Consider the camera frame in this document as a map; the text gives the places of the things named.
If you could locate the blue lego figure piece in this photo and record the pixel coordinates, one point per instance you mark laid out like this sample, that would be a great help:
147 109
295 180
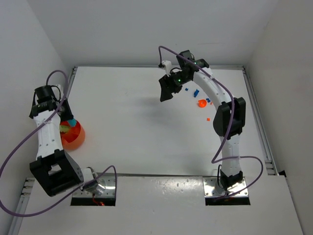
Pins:
196 92

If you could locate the aluminium frame rail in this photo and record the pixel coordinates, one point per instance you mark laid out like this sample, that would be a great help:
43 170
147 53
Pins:
270 163
29 181

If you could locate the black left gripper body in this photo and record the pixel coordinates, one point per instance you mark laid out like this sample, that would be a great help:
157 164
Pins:
66 113

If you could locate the teal lego brick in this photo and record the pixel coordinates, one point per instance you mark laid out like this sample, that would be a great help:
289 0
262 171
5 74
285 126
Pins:
72 122

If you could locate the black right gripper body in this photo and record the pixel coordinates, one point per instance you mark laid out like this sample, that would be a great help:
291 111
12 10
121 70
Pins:
169 84

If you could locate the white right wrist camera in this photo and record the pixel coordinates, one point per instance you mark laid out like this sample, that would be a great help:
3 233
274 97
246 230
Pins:
167 66

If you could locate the green lego brick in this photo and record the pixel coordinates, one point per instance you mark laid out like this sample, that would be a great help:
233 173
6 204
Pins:
64 128

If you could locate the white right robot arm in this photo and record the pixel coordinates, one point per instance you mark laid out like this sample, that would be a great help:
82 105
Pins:
230 114

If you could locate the aluminium frame rail right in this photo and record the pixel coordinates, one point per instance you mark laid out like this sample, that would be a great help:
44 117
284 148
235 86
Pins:
270 163

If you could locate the orange divided round container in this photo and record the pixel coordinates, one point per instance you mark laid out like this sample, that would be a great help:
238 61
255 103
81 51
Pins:
74 138

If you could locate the aluminium frame rail left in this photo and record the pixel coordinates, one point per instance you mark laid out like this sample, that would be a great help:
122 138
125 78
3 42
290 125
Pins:
29 181

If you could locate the orange round lego piece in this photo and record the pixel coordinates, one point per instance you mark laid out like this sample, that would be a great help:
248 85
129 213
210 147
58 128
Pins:
202 103

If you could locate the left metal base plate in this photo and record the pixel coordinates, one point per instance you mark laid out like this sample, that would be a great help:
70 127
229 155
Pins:
104 189

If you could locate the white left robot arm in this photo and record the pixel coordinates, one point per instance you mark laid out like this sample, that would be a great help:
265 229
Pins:
59 133

